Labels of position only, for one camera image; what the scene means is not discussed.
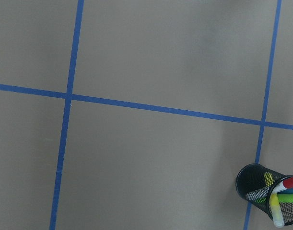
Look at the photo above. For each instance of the black mesh pen cup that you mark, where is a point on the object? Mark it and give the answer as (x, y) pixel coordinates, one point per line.
(251, 182)

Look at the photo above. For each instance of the blue marker pen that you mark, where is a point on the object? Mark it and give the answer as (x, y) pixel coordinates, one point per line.
(288, 191)

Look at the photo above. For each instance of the green marker pen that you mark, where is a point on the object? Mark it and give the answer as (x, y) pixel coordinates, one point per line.
(282, 198)

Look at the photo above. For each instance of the red marker pen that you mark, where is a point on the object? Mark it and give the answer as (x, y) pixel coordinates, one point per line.
(284, 185)

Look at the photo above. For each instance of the yellow highlighter pen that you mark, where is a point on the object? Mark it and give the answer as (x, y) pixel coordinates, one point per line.
(274, 203)

